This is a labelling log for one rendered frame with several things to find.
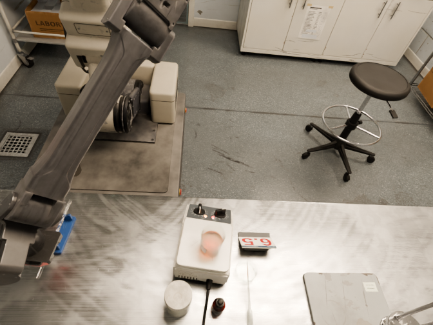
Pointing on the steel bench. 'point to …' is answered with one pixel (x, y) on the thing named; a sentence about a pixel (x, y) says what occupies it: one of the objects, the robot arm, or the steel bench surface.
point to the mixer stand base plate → (345, 298)
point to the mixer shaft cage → (402, 318)
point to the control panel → (209, 214)
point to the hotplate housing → (202, 269)
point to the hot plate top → (218, 265)
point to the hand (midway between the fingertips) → (45, 260)
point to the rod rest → (65, 232)
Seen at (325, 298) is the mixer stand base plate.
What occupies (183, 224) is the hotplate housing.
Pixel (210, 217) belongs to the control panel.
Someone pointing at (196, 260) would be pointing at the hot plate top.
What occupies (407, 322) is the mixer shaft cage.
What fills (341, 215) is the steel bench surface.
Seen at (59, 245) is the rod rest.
